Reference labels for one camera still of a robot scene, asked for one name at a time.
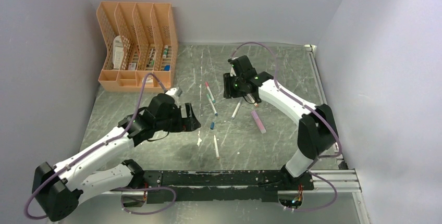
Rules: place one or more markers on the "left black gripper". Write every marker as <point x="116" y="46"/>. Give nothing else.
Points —
<point x="188" y="123"/>

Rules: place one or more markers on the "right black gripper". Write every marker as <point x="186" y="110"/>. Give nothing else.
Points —
<point x="229" y="91"/>

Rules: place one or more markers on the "white pen grey cap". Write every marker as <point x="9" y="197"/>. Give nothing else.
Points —
<point x="236" y="109"/>

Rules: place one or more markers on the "white pen orange tip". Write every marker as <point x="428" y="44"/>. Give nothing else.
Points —
<point x="216" y="148"/>

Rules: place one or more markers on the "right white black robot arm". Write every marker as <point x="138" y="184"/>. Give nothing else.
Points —
<point x="316" y="126"/>

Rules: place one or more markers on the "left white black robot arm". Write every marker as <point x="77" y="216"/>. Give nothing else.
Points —
<point x="60" y="188"/>

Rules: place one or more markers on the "white pen orange cap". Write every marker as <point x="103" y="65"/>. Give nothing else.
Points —
<point x="252" y="100"/>

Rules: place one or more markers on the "purple pink highlighter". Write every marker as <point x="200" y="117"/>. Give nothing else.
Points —
<point x="258" y="122"/>

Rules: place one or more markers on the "orange plastic file organizer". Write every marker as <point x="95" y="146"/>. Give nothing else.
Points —
<point x="150" y="42"/>

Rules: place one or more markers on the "white paper packet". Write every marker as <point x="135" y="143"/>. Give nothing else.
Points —
<point x="118" y="52"/>

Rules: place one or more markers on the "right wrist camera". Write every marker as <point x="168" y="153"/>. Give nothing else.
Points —
<point x="241" y="66"/>

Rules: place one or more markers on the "black base frame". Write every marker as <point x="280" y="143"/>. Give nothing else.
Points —
<point x="224" y="185"/>

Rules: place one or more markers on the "aluminium rail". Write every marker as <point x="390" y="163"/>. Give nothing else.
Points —
<point x="342" y="179"/>

